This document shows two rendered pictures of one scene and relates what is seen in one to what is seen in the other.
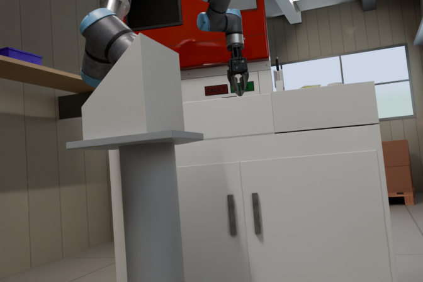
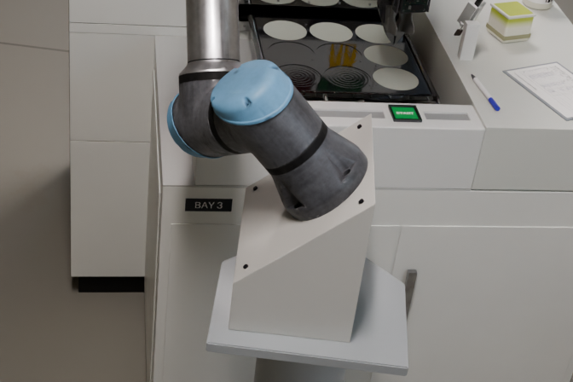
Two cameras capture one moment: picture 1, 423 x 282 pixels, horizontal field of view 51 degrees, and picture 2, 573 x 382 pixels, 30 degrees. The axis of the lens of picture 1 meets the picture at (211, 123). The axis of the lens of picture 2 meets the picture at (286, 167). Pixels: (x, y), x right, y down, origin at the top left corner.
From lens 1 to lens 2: 1.45 m
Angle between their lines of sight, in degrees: 43
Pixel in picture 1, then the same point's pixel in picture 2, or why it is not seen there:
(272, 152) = (457, 217)
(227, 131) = (392, 179)
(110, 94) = (295, 279)
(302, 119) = (523, 174)
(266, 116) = (465, 164)
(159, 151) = not seen: hidden behind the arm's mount
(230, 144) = (392, 199)
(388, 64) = not seen: outside the picture
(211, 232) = not seen: hidden behind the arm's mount
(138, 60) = (361, 244)
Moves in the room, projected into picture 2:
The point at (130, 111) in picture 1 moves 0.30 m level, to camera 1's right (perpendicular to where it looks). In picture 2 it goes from (328, 309) to (500, 289)
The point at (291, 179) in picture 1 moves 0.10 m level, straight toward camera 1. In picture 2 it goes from (475, 256) to (488, 287)
